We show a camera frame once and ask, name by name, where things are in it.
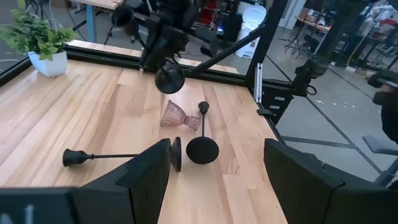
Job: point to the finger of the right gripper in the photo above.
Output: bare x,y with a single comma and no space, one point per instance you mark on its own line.
152,53
175,46

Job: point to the green plant in white pot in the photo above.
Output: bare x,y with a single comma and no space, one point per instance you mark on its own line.
46,62

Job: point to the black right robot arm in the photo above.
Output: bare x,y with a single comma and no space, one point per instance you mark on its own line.
202,35

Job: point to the grey chair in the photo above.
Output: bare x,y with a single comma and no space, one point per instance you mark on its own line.
377,144

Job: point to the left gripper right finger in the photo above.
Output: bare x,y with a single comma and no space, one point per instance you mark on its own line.
311,193

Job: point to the black candlestick holder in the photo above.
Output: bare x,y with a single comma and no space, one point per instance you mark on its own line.
202,151
73,157
169,79

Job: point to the black aluminium table frame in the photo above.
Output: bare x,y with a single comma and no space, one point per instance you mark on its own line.
224,79

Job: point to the person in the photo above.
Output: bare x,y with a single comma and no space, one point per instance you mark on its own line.
388,112

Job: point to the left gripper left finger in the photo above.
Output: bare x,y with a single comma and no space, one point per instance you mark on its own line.
143,186

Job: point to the wooden table with blue leg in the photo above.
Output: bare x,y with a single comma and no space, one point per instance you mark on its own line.
91,21

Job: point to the pink ribbed glass candle holder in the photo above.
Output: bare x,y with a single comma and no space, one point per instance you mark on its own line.
174,116

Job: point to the white trash bin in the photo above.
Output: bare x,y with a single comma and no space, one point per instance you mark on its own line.
252,28

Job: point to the black tripod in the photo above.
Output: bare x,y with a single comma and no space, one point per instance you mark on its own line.
298,40

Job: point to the red crate stack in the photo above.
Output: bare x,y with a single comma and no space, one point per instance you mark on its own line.
208,12

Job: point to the silver aluminium extrusion bar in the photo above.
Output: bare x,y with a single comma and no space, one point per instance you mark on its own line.
258,81

